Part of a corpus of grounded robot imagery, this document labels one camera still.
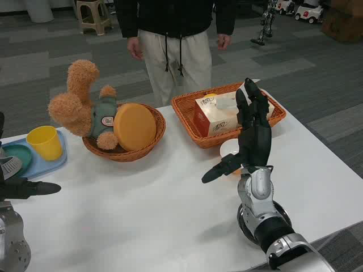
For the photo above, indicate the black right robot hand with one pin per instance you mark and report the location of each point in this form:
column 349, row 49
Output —
column 255, row 141

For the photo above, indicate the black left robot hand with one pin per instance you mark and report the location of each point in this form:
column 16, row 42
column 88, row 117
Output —
column 25, row 187

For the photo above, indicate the shiny metal bowl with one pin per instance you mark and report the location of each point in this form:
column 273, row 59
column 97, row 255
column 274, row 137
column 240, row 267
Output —
column 283, row 216

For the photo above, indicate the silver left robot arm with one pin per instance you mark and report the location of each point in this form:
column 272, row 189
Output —
column 11, row 243

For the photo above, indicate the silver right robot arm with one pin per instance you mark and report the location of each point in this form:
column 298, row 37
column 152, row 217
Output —
column 263, row 209

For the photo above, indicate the white bowl orange outside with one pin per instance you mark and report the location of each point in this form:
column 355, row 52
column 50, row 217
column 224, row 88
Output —
column 228, row 148

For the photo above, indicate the grey toy shoe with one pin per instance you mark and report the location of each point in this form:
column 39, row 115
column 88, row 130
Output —
column 10, row 167

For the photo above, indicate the green round plate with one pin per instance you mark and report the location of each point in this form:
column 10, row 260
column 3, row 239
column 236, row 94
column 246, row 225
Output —
column 20, row 153

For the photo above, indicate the blue plastic tray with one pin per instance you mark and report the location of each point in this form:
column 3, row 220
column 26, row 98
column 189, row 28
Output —
column 54, row 165

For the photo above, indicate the tissue box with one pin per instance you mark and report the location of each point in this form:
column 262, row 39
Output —
column 215, row 119

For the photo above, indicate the yellow plastic cup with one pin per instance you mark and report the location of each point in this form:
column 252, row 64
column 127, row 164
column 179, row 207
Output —
column 45, row 144

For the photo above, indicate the rectangular orange wicker basket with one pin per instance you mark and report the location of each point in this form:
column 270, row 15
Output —
column 187, row 113

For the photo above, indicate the brown teddy bear plush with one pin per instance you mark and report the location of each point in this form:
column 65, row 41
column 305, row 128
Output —
column 73, row 110

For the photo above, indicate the round brown wicker basket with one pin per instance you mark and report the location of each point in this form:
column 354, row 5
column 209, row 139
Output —
column 141, row 154

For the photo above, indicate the silver humanoid robot legs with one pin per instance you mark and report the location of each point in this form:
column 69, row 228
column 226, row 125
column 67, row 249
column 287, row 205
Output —
column 266, row 24

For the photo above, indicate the orange round plate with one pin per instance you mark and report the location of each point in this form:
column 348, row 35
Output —
column 134, row 127

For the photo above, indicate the white toy ride-on car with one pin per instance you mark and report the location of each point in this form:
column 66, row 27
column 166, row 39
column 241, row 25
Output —
column 285, row 6
column 309, row 12

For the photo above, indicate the person in black jacket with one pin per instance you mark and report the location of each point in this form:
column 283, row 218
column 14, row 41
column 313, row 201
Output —
column 175, row 20

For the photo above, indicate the brown cardboard box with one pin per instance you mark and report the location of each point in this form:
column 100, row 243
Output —
column 344, row 22

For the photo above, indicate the white cylindrical bin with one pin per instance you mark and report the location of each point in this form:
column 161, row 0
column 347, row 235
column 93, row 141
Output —
column 38, row 10

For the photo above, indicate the beige plastic stool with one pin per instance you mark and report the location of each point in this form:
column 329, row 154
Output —
column 95, row 17

